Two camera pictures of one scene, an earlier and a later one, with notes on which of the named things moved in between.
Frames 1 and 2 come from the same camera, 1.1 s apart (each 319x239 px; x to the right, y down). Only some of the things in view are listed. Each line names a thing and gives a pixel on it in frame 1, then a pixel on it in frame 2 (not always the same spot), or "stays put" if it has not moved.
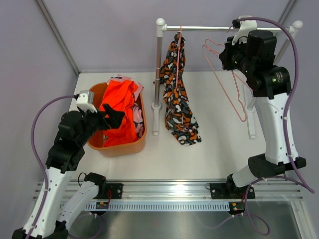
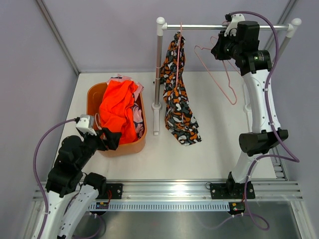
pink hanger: x=178 y=59 stays put
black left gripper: x=115 y=117 to x=112 y=140
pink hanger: x=234 y=73 to x=213 y=76
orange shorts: x=119 y=95 stays put
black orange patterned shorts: x=178 y=119 stays put
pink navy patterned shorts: x=137 y=105 stays put
